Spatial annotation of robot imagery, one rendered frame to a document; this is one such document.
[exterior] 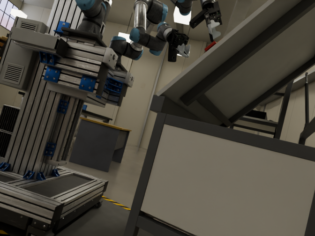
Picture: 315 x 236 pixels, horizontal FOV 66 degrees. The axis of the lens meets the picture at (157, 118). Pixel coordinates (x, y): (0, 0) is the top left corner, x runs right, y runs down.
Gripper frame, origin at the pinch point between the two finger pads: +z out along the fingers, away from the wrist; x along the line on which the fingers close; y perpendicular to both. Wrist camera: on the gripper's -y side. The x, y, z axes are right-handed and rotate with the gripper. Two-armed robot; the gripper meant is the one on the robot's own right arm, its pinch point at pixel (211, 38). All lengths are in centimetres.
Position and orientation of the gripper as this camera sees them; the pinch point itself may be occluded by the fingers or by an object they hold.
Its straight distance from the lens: 135.2
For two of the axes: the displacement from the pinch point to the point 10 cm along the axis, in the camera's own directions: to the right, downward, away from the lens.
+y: 9.5, -1.9, -2.6
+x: 3.0, 2.7, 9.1
